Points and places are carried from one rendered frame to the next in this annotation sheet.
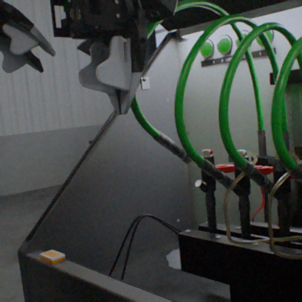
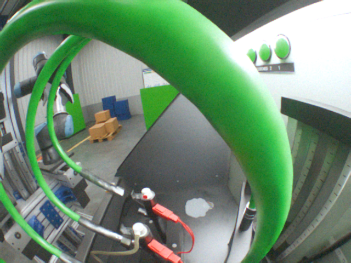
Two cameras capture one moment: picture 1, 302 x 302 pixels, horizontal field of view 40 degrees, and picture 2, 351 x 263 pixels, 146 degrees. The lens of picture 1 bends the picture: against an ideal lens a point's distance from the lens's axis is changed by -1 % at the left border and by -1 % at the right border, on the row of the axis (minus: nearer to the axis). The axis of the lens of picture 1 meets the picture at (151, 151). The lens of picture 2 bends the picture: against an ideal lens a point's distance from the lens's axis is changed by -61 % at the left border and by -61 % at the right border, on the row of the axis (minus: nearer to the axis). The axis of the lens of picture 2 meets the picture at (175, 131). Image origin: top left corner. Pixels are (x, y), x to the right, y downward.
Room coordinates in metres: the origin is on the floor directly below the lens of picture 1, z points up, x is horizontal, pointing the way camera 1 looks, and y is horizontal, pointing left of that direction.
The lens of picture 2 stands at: (0.72, -0.29, 1.31)
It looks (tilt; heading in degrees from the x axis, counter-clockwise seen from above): 20 degrees down; 44
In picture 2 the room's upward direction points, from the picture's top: 7 degrees counter-clockwise
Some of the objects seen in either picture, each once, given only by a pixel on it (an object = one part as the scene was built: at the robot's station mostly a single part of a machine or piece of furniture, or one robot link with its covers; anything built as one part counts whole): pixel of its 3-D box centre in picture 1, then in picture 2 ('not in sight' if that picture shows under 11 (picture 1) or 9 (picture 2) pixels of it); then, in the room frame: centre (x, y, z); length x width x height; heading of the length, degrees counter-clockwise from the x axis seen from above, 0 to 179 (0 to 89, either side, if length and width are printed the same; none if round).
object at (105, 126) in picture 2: not in sight; (103, 124); (2.10, 4.30, 0.39); 1.20 x 0.85 x 0.79; 47
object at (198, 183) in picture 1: (207, 209); (153, 224); (0.80, -0.10, 1.03); 0.05 x 0.03 x 0.21; 133
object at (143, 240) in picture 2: (241, 214); (150, 253); (0.74, -0.15, 1.03); 0.05 x 0.03 x 0.21; 133
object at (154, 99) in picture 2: not in sight; (163, 108); (3.33, 2.62, 0.65); 0.95 x 0.86 x 1.30; 133
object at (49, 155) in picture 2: not in sight; (50, 152); (0.58, 0.65, 1.09); 0.15 x 0.15 x 0.10
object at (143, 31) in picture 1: (128, 36); not in sight; (0.50, 0.01, 1.32); 0.05 x 0.02 x 0.09; 43
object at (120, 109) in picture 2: not in sight; (115, 107); (3.43, 6.11, 0.61); 1.26 x 0.48 x 1.22; 125
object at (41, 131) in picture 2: not in sight; (44, 133); (0.58, 0.65, 1.20); 0.13 x 0.12 x 0.14; 169
